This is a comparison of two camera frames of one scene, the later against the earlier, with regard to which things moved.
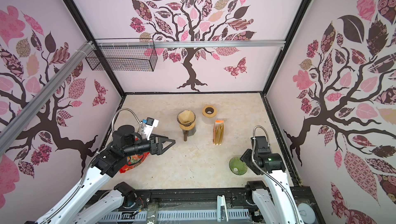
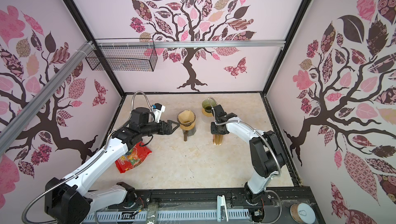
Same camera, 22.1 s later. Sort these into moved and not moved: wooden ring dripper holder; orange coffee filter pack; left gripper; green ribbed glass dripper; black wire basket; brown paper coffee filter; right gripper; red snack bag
Moved: right gripper; left gripper; green ribbed glass dripper
Not moved: red snack bag; wooden ring dripper holder; orange coffee filter pack; brown paper coffee filter; black wire basket
